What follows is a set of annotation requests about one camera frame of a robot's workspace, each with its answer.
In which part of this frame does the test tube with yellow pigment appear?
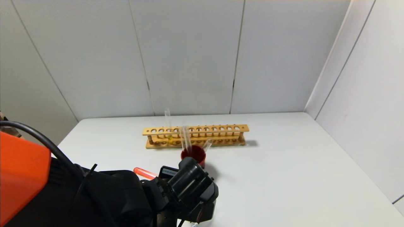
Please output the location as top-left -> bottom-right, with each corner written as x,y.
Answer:
164,108 -> 174,145

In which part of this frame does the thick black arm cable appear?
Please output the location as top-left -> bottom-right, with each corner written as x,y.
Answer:
0,121 -> 98,227

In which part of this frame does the red plastic cup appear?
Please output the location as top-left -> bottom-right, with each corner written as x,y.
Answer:
181,145 -> 206,169

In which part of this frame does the wooden test tube rack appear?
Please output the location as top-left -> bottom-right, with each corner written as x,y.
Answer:
142,124 -> 250,149

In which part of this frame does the test tube with red pigment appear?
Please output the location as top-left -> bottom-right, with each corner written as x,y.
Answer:
134,167 -> 158,180

